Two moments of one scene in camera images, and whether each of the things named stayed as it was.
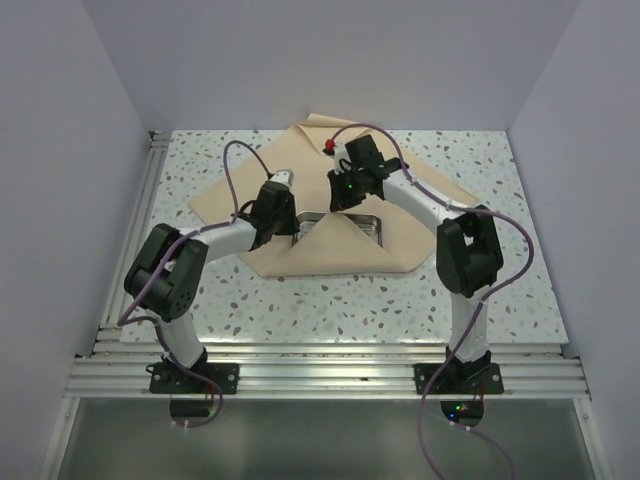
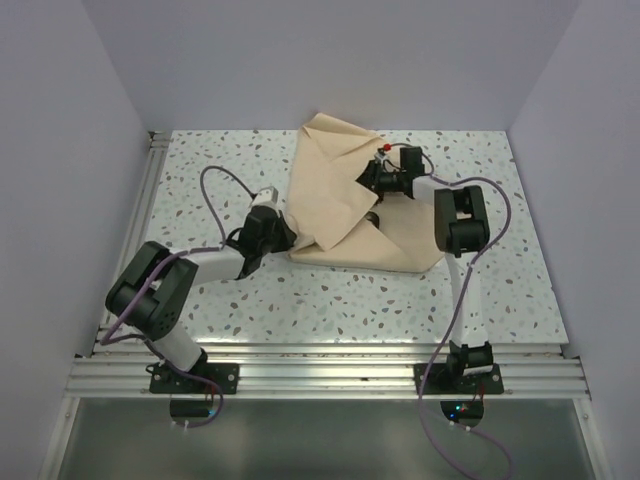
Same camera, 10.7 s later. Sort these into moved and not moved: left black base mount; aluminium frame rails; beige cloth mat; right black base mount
Moved: beige cloth mat
Not moved: left black base mount; right black base mount; aluminium frame rails
